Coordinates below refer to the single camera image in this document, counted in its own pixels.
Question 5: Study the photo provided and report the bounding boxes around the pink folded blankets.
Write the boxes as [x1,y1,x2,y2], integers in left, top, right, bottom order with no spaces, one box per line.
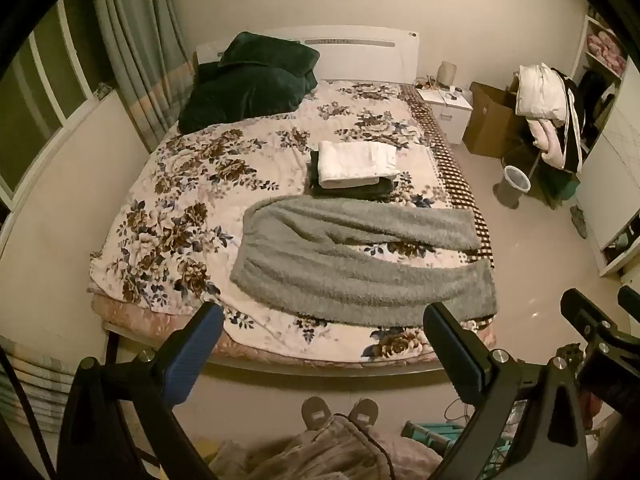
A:
[585,31,629,76]

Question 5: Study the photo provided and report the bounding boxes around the white wardrobe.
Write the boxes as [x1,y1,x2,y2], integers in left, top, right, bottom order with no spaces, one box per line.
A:
[570,12,640,278]

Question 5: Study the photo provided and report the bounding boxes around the brown cardboard box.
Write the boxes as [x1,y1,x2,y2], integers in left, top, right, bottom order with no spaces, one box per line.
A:
[462,81,532,158]

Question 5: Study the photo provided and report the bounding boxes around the dark green pillow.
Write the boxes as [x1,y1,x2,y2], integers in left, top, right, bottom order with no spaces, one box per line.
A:
[217,31,321,83]

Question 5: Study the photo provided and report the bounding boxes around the grey-green curtain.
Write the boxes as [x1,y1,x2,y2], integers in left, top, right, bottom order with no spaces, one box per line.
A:
[87,0,198,153]

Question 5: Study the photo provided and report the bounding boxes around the black jacket with white stripes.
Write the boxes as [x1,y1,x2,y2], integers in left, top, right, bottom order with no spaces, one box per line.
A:
[550,70,592,173]

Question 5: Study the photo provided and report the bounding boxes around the dark bed frame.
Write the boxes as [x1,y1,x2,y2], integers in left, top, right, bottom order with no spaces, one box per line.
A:
[102,322,453,380]

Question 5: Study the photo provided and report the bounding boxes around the black cable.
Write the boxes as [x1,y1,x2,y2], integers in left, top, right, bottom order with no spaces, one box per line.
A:
[345,417,397,480]

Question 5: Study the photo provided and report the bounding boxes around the grey trash bin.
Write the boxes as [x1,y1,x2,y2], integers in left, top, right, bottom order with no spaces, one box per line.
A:
[492,165,531,208]

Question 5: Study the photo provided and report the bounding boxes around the pink garment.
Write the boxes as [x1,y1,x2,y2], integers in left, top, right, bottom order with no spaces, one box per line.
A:
[530,120,568,168]

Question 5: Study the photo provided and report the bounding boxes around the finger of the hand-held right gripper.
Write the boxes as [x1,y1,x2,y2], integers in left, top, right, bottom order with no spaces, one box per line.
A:
[560,287,627,350]
[617,285,640,319]

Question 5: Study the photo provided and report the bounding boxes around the dark green pillows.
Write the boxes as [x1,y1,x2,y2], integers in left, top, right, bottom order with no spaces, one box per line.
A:
[177,62,318,133]

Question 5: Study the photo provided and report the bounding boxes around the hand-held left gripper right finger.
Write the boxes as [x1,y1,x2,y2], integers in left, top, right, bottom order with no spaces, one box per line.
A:
[422,302,588,480]

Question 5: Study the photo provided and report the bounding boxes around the dark slipper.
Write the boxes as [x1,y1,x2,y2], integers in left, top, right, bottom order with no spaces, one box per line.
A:
[570,205,589,239]

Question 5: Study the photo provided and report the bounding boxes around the window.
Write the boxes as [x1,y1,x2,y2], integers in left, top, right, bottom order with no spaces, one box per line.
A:
[0,0,121,201]

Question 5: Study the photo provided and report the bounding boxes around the floral bed blanket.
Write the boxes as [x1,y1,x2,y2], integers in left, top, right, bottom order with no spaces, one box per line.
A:
[87,80,496,363]

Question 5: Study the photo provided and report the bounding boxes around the white headboard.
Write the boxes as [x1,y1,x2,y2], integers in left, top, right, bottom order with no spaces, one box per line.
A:
[195,26,421,83]

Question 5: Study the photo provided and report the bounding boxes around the dark green folded garment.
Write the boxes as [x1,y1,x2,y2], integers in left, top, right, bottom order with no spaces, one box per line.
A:
[307,150,401,199]

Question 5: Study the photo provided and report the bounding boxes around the teal plastic rack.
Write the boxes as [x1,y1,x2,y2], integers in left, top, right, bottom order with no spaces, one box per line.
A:
[400,420,516,480]

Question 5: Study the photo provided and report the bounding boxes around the white nightstand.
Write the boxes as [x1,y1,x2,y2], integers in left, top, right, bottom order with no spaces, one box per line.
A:
[417,85,473,146]

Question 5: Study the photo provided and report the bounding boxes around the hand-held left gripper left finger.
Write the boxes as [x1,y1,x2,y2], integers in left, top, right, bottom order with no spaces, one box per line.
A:
[57,302,226,480]

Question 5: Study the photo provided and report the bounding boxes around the grey slipper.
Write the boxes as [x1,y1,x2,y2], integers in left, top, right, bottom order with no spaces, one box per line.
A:
[347,398,380,429]
[301,396,334,431]

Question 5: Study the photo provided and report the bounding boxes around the grey fuzzy pants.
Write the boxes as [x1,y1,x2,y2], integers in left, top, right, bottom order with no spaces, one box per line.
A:
[230,195,498,328]

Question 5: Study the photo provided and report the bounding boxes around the dark green chair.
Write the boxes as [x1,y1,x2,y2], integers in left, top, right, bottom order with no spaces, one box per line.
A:
[502,135,582,211]

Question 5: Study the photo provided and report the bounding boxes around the stack of folded quilts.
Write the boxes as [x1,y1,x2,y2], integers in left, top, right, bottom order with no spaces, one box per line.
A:
[0,335,76,433]

